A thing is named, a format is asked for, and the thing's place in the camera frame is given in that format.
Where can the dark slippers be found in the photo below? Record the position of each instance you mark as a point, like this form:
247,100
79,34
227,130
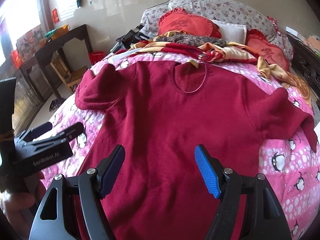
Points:
55,104

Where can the dark wooden desk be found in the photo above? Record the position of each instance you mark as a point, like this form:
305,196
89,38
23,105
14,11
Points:
28,98

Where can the dark carved bed frame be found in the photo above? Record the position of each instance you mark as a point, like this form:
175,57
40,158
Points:
305,61

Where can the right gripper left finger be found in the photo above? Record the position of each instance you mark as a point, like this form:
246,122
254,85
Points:
72,205

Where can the grey furry cloth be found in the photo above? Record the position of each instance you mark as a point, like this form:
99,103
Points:
187,39

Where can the yellow basket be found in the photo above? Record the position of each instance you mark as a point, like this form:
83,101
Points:
55,33

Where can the dark red fleece sweater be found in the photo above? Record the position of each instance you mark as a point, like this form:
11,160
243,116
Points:
160,111

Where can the red waste bin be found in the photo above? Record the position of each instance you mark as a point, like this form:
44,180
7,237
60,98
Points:
96,56

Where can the white small pillow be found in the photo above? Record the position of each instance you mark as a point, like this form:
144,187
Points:
232,32

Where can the red yellow patterned blanket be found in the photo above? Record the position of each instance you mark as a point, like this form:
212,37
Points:
234,52

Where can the window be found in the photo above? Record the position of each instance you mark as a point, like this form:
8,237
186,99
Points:
17,18

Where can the small wooden chair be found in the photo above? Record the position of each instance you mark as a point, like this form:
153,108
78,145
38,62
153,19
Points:
71,79

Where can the red wall sticker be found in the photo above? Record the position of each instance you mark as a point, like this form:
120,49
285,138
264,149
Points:
55,16

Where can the person's left hand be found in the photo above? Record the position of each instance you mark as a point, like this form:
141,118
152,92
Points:
13,203

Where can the red heart cushion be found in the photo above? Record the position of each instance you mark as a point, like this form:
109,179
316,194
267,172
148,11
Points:
270,52
180,20

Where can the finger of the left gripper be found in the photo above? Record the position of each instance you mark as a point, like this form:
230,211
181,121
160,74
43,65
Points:
28,136
69,133

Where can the black tripod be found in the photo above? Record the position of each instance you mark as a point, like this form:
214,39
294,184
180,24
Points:
133,36

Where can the floral grey pillow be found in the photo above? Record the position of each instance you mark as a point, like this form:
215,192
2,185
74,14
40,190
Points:
228,11

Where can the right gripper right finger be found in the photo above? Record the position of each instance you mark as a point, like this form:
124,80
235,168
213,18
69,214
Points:
248,207

